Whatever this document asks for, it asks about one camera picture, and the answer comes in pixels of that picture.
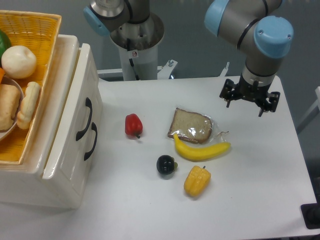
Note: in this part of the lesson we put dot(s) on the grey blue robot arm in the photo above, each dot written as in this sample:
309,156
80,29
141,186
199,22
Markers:
247,24

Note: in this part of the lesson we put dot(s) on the red bell pepper toy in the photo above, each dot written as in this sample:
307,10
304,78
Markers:
133,125

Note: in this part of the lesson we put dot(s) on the white drawer cabinet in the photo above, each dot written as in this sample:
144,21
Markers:
24,183

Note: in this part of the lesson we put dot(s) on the bread slice in plastic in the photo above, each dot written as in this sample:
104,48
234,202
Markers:
195,128

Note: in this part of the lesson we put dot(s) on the white round bun toy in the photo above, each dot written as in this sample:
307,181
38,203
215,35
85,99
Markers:
19,62

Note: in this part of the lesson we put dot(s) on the yellow banana toy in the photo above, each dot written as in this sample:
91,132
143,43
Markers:
197,154

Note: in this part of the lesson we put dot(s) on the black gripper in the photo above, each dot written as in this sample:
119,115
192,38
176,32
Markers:
251,92

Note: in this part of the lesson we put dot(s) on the orange carrot toy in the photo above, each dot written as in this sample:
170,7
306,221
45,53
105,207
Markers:
2,73

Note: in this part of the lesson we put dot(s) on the white top drawer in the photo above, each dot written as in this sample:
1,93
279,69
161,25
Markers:
74,135

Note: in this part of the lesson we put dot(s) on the white table bracket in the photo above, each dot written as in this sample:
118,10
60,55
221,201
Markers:
225,70

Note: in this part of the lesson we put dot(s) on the white frame at right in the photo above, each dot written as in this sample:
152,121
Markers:
310,113

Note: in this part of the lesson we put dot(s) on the grey plate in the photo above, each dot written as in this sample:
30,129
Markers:
9,81

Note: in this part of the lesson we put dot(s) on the black mangosteen toy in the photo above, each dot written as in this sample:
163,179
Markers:
166,165

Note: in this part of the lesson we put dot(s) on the yellow wicker basket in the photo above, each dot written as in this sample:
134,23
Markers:
38,32

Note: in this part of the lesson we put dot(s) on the green vegetable toy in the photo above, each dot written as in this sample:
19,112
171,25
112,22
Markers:
5,43

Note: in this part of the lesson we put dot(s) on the black lower drawer handle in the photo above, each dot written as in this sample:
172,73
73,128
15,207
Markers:
94,139

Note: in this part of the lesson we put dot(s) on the black device at corner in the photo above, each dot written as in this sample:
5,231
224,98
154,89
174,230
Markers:
311,215

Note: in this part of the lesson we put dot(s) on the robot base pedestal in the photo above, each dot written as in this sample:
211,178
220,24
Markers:
138,48

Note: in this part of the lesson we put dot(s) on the yellow bell pepper toy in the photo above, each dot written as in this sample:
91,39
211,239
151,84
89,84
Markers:
196,181

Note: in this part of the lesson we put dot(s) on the beige pastry toy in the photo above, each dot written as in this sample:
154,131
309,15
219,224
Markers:
28,105

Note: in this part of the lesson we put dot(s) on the beige bread loaf toy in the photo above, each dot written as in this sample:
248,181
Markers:
9,102

